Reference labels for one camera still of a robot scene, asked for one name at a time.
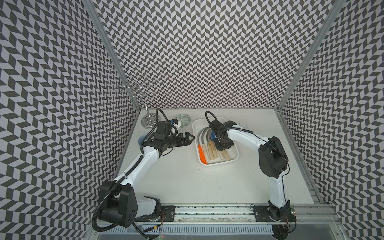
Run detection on blue blade wooden handle sickle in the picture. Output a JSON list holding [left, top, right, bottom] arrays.
[[211, 131, 225, 160]]

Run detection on white plastic storage box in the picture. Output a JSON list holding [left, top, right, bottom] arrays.
[[192, 118, 240, 167]]

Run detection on orange handle small sickle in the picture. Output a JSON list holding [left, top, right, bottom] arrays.
[[197, 128, 207, 165]]

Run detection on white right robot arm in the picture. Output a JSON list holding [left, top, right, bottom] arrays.
[[209, 120, 290, 222]]

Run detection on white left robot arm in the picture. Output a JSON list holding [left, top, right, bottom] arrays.
[[91, 109, 195, 232]]

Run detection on green patterned ceramic bowl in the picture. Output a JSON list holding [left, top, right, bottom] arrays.
[[176, 114, 191, 128]]

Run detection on chrome mug tree stand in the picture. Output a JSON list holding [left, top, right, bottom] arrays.
[[118, 74, 159, 129]]

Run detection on light blue plastic cup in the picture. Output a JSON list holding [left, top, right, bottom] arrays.
[[138, 135, 148, 145]]

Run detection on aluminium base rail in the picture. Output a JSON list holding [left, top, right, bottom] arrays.
[[92, 203, 340, 226]]

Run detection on aluminium left corner post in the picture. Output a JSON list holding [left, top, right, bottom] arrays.
[[82, 0, 141, 111]]

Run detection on aluminium corner post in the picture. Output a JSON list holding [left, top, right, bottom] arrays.
[[82, 0, 141, 111], [277, 0, 347, 112]]

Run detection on aluminium right corner post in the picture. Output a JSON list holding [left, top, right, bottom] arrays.
[[277, 0, 347, 112]]

